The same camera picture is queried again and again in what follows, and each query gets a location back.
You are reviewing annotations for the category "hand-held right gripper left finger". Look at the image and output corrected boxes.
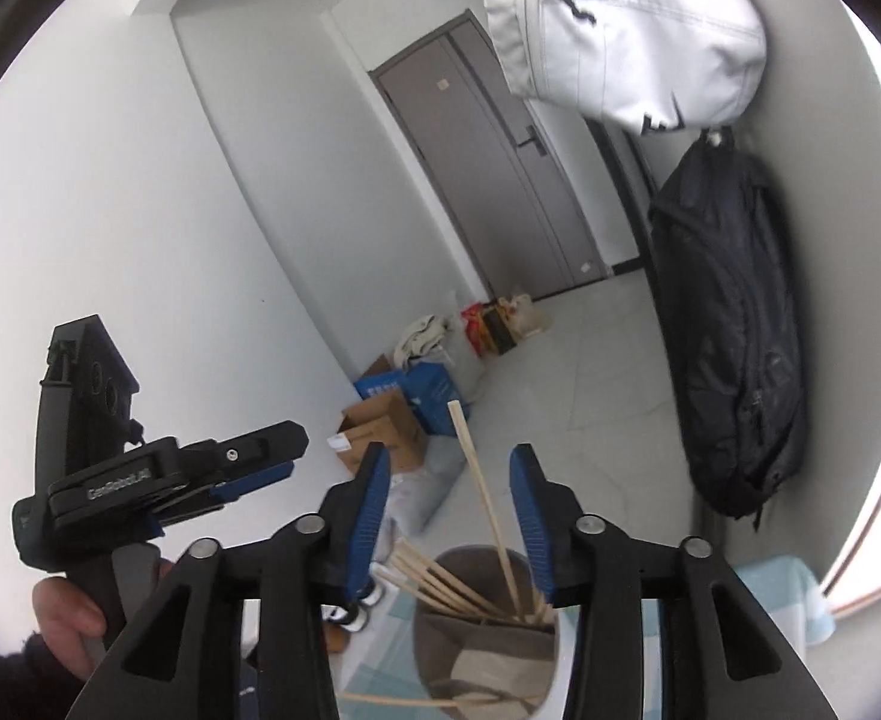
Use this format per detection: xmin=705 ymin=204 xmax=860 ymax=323
xmin=65 ymin=442 xmax=392 ymax=720

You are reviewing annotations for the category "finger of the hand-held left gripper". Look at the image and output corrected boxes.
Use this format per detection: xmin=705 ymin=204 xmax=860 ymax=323
xmin=151 ymin=461 xmax=295 ymax=522
xmin=176 ymin=424 xmax=310 ymax=485

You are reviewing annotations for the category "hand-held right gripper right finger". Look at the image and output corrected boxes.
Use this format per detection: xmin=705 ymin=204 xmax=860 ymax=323
xmin=509 ymin=444 xmax=816 ymax=720

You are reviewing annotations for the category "white divided utensil holder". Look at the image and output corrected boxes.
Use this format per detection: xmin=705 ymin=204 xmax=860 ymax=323
xmin=410 ymin=547 xmax=561 ymax=720

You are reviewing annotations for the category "person's left forearm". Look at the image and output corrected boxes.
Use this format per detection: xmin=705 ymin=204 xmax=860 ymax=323
xmin=0 ymin=630 xmax=85 ymax=720

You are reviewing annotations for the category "person's left hand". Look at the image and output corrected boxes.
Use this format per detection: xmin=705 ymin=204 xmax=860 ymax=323
xmin=31 ymin=559 xmax=175 ymax=680

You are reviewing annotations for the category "grey poly mailer bag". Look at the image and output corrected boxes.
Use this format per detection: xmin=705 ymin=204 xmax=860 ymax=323
xmin=387 ymin=457 xmax=467 ymax=533

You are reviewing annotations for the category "brown cardboard box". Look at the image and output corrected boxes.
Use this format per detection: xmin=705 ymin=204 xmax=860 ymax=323
xmin=335 ymin=394 xmax=430 ymax=477

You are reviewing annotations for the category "blue cardboard box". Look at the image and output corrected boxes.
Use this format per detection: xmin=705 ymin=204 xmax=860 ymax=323
xmin=354 ymin=361 xmax=473 ymax=436

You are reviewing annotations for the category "white plastic bin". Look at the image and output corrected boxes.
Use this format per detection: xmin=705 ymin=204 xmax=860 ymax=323
xmin=440 ymin=337 xmax=486 ymax=398

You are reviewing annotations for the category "cream cloth bag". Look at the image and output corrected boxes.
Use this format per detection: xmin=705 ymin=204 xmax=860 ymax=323
xmin=393 ymin=313 xmax=460 ymax=365

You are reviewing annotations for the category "black and yellow bag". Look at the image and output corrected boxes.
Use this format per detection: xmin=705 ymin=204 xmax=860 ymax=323
xmin=481 ymin=300 xmax=520 ymax=357

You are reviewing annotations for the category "red snack bag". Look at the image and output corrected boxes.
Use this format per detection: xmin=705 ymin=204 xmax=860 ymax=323
xmin=461 ymin=302 xmax=490 ymax=353

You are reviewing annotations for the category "beige plastic bag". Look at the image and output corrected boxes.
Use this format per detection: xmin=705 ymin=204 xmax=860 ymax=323
xmin=511 ymin=291 xmax=546 ymax=338

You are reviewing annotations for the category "teal checked tablecloth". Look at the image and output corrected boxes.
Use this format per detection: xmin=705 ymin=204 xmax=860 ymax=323
xmin=327 ymin=555 xmax=835 ymax=720

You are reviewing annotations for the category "black backpack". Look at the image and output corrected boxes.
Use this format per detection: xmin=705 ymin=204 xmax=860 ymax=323
xmin=648 ymin=127 xmax=812 ymax=520

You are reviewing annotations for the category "black coat rack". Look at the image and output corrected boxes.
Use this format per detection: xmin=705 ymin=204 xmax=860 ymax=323
xmin=586 ymin=116 xmax=662 ymax=275

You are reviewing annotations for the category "grey door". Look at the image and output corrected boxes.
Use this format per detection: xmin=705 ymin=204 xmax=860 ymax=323
xmin=369 ymin=9 xmax=608 ymax=302

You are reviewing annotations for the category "white sling bag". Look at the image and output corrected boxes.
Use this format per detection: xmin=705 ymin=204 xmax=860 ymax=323
xmin=483 ymin=0 xmax=769 ymax=137

